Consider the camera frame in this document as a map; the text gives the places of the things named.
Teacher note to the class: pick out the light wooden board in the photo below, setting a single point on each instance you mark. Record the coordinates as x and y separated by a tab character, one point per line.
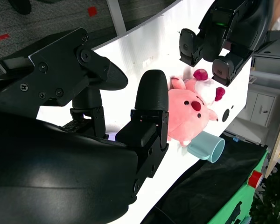
278	149

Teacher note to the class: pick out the white storage cabinet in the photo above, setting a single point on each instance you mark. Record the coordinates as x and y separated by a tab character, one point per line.
263	102

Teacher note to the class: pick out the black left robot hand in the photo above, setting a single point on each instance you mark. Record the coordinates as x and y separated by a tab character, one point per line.
238	30

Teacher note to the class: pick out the green board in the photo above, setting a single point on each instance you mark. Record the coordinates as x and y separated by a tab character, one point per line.
233	205

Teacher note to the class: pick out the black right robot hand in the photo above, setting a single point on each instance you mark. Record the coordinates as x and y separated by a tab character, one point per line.
49	163

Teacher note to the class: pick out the black round table grommet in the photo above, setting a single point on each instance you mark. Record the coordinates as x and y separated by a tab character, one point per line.
226	114

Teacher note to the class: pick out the pink plush beaver doll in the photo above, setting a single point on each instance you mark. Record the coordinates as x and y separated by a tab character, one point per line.
184	116

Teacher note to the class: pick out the white table leg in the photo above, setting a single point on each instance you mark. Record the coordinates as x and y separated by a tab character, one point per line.
116	16

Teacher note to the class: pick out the light blue plastic mug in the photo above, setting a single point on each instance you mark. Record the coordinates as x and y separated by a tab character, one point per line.
204	145

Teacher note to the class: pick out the red round button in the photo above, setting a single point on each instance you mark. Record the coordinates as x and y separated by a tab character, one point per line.
255	178

